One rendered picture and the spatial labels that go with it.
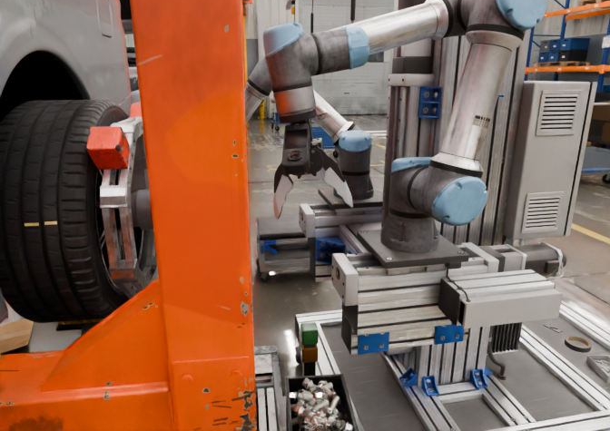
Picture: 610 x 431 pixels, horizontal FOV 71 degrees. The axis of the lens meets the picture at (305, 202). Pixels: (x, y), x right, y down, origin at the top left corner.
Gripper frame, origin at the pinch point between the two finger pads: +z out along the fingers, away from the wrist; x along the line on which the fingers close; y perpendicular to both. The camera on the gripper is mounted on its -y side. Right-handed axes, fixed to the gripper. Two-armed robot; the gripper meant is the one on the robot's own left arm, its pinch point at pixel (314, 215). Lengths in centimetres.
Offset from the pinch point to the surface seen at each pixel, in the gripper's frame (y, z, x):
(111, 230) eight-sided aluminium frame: 18, 2, 53
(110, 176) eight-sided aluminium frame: 22, -11, 52
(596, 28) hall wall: 1263, -5, -728
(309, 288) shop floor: 155, 97, 28
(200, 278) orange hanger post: -13.4, 4.0, 20.3
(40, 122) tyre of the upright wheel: 25, -27, 67
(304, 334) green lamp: 8.9, 32.2, 8.5
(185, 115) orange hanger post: -13.0, -23.7, 15.7
